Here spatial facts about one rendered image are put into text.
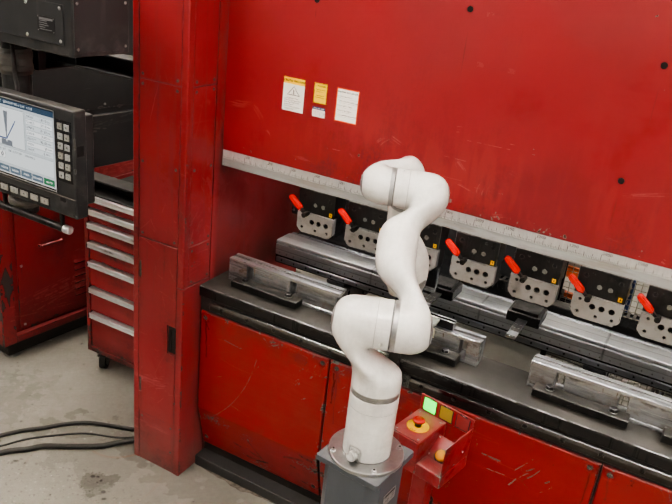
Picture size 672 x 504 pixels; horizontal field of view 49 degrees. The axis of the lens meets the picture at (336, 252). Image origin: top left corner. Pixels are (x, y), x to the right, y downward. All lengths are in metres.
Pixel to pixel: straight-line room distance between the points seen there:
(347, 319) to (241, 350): 1.31
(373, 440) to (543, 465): 0.88
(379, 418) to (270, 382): 1.18
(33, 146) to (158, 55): 0.51
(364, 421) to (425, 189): 0.59
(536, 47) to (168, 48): 1.21
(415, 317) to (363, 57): 1.07
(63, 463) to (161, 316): 0.84
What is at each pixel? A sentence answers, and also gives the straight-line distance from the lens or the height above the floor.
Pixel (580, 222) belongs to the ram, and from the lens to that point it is 2.31.
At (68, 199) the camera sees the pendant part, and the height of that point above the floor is 1.30.
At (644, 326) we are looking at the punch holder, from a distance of 2.38.
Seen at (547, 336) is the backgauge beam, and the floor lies 0.95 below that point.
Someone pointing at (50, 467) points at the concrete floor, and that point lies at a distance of 3.45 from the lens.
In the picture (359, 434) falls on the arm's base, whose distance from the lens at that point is 1.81.
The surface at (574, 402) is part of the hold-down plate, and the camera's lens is 2.49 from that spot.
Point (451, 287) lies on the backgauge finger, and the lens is 2.75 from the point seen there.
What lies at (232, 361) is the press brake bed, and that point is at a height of 0.59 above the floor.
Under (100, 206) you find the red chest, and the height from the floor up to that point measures 0.92.
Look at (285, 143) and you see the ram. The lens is 2.65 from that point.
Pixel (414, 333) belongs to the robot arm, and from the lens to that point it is 1.65.
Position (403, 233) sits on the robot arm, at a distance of 1.77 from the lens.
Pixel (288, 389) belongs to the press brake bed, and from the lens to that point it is 2.87.
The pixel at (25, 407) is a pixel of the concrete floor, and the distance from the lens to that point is 3.82.
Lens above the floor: 2.16
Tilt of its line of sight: 23 degrees down
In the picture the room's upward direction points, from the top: 6 degrees clockwise
